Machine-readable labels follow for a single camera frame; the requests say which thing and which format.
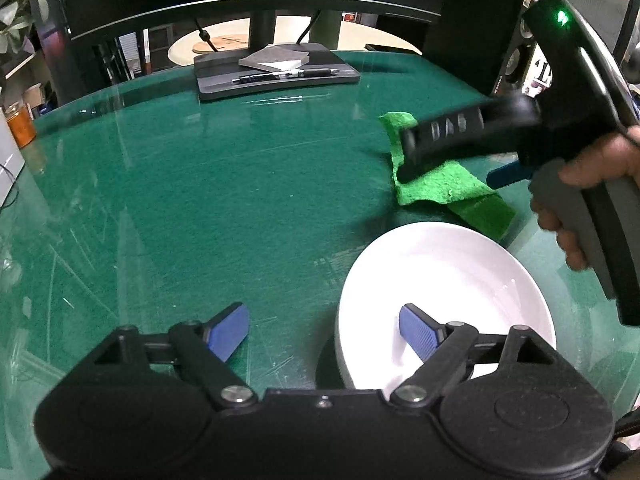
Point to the grey monitor stand base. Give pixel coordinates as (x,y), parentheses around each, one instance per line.
(330,60)

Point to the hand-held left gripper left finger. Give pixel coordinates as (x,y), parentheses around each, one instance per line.
(227,330)

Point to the black speaker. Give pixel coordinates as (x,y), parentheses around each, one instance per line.
(470,25)

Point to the white plate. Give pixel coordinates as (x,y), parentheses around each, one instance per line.
(450,270)

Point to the potted plant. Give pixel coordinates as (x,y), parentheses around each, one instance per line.
(20,15)

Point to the green cleaning cloth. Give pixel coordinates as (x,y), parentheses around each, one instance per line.
(440,187)

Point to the orange jar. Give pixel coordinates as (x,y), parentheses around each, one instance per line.
(20,127)

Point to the round wooden board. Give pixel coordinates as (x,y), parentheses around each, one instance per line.
(230,42)

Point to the black pen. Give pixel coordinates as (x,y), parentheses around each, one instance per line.
(310,72)

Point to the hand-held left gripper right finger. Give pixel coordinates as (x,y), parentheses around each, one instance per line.
(420,330)

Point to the person's right hand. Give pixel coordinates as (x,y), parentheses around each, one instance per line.
(600,165)

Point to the grey notepad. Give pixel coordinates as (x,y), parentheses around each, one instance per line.
(272,57)

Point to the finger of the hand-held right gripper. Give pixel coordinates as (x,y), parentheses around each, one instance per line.
(440,142)
(507,175)

